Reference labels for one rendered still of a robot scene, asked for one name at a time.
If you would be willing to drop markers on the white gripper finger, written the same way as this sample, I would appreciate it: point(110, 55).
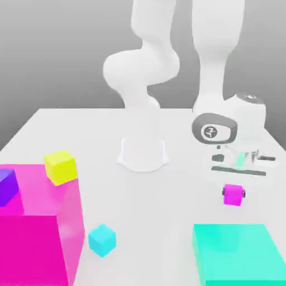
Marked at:
point(243, 193)
point(223, 192)

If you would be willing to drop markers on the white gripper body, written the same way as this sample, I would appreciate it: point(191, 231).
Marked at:
point(239, 172)

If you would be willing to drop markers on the small magenta cube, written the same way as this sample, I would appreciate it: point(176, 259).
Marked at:
point(232, 194)

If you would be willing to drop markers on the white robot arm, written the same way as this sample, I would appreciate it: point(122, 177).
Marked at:
point(205, 44)

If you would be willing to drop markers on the small cyan cube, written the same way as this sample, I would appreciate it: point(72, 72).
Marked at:
point(101, 240)

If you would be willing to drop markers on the small yellow cube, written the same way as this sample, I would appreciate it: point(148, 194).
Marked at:
point(60, 167)

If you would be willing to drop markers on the small purple cube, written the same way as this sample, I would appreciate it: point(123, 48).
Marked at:
point(7, 186)

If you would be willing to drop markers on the large teal box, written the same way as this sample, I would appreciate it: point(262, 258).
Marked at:
point(241, 257)

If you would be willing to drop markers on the large magenta box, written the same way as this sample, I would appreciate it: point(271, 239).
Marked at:
point(33, 245)

